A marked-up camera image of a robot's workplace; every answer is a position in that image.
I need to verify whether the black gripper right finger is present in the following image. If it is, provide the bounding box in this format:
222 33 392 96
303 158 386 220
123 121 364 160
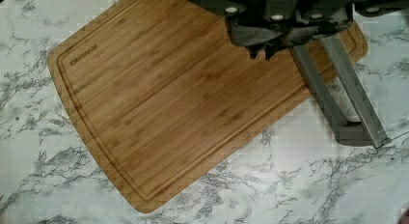
264 11 353 60

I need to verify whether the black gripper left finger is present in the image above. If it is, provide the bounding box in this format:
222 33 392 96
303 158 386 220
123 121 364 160
225 17 283 60

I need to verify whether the bamboo cutting board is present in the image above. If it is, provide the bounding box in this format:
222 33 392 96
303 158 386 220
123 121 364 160
47 0 369 214

